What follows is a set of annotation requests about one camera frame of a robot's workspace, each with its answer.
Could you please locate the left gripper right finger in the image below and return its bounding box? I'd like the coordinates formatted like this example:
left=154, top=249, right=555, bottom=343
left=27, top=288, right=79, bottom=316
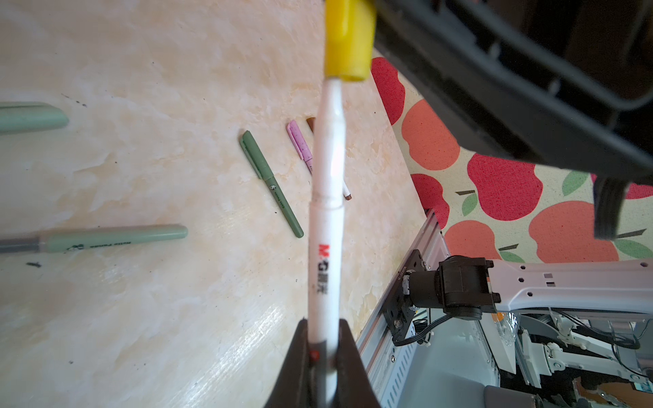
left=333, top=319, right=380, bottom=408

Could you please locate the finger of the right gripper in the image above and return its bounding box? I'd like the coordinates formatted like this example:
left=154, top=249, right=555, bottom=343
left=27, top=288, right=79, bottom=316
left=375, top=1, right=652, bottom=184

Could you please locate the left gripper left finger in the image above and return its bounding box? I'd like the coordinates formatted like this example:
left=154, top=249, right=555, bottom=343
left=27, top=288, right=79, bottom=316
left=265, top=319, right=311, bottom=408

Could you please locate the white yellow-tipped pen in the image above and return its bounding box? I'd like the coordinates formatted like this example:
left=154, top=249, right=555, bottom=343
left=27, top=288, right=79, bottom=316
left=308, top=78, right=346, bottom=407

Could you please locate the yellow pen cap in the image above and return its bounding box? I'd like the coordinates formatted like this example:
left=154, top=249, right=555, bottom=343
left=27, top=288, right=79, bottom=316
left=324, top=0, right=377, bottom=82

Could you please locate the pink pen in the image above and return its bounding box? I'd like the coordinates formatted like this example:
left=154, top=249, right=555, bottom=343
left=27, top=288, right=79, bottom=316
left=285, top=119, right=315, bottom=175

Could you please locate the dark green pen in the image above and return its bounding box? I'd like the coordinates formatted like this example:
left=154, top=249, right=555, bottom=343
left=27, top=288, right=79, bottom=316
left=239, top=130, right=304, bottom=238

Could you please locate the light green pen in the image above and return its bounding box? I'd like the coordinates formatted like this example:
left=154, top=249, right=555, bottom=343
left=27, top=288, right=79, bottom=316
left=1, top=224, right=188, bottom=254

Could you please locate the light green pen cap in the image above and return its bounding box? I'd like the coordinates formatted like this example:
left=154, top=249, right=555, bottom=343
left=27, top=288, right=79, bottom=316
left=1, top=102, right=69, bottom=134

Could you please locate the brown pen cap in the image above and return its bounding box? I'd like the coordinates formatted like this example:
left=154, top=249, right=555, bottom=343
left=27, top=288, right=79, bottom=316
left=306, top=117, right=316, bottom=133

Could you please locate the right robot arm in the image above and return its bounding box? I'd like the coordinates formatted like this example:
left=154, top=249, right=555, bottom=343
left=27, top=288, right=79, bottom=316
left=372, top=1, right=652, bottom=319

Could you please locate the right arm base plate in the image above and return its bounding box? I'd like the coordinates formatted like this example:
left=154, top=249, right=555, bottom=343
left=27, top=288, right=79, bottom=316
left=381, top=249, right=425, bottom=340

